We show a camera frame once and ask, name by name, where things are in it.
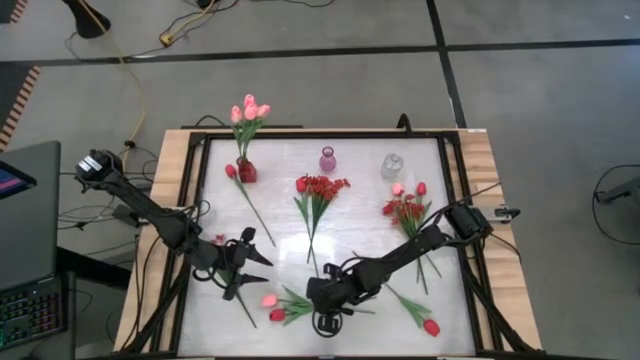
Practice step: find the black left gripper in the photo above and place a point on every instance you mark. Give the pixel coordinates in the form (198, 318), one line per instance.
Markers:
(225, 260)

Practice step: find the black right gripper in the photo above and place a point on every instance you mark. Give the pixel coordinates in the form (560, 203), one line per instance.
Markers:
(330, 295)

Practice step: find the red glass vase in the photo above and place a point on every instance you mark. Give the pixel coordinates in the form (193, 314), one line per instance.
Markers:
(247, 172)

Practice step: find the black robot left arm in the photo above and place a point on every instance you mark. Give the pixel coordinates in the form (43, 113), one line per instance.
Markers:
(150, 210)

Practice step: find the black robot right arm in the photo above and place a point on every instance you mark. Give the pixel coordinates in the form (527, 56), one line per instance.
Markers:
(410, 245)

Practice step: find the purple glass vase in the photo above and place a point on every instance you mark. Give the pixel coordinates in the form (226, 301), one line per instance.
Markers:
(327, 162)

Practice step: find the clear crystal glass vase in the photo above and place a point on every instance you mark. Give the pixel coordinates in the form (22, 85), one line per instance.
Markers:
(391, 167)

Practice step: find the grey laptop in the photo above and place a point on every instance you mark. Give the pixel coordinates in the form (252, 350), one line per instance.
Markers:
(30, 240)

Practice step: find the keyboard with coloured backlight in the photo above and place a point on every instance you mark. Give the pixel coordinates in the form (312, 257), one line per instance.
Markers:
(30, 315)

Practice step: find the screen with pink picture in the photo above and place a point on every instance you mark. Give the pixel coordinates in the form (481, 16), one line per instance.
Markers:
(12, 181)

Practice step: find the black mat with striped edge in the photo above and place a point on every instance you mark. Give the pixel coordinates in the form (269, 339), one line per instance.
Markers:
(15, 95)
(10, 10)

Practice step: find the black stand foot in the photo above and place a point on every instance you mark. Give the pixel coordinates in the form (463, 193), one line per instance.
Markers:
(90, 22)

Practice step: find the grey stand foot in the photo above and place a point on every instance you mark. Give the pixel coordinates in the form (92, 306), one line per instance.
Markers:
(625, 190)

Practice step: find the black aluminium table frame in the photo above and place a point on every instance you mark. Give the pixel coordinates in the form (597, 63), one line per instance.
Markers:
(280, 134)

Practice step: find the silver metal bracket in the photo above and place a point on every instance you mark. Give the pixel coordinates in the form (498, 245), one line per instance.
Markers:
(502, 212)

